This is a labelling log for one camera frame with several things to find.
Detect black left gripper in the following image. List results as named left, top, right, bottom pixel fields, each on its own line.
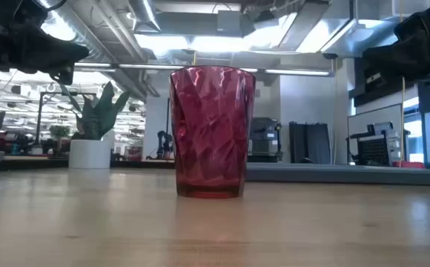
left=0, top=0, right=90, bottom=86

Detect red faceted plastic cup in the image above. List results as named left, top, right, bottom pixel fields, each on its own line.
left=169, top=65, right=257, bottom=200

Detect ceiling light tube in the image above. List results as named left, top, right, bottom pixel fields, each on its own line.
left=118, top=63, right=259, bottom=73
left=74, top=62, right=116, bottom=73
left=265, top=68, right=331, bottom=77

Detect whiteboard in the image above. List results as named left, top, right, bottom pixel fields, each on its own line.
left=347, top=103, right=403, bottom=166

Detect small green background plant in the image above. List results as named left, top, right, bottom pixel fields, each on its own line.
left=49, top=125, right=70, bottom=156

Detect green plant in white pot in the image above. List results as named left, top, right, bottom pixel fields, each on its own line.
left=59, top=81, right=132, bottom=170

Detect red box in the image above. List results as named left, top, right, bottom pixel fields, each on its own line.
left=391, top=160, right=426, bottom=170

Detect dark folding panels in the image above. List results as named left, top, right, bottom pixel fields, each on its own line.
left=288, top=121, right=332, bottom=165

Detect black printer cabinet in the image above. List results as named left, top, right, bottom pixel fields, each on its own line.
left=248, top=117, right=284, bottom=163

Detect yellow hanging cord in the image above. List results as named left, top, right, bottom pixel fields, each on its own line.
left=399, top=0, right=406, bottom=168

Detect black wire cart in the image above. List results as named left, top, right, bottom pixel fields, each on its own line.
left=346, top=121, right=411, bottom=167

